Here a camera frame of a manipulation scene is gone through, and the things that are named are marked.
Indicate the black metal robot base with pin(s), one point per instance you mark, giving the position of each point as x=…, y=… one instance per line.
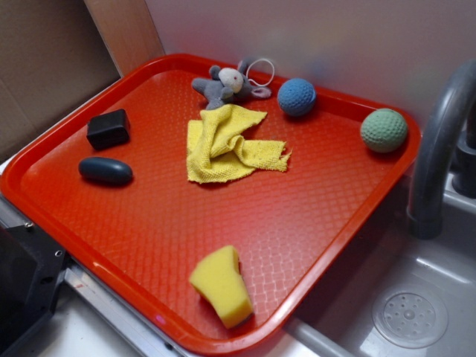
x=32, y=266

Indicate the grey toy faucet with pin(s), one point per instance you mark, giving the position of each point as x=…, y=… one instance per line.
x=449, y=136

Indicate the yellow woven cloth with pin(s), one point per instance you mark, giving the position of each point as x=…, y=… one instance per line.
x=217, y=151

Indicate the grey plush mouse toy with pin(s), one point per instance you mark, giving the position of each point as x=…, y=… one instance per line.
x=232, y=85

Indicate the blue dimpled ball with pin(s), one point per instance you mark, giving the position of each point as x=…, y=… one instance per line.
x=296, y=97

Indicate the dark green plastic pickle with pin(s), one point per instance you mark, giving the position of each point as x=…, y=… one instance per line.
x=105, y=170

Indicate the red plastic tray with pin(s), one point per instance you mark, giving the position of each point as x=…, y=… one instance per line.
x=144, y=238

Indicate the wooden board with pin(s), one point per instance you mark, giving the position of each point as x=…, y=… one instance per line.
x=128, y=32

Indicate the yellow sponge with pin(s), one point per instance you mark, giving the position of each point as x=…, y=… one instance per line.
x=217, y=278

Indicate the grey plastic toy sink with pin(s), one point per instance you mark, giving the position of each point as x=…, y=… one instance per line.
x=391, y=294

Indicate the brown cardboard panel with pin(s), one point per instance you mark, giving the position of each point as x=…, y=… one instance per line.
x=53, y=59

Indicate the green dimpled ball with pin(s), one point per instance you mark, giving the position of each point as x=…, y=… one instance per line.
x=383, y=130

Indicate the black rectangular block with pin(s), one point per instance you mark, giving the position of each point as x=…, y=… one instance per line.
x=108, y=130

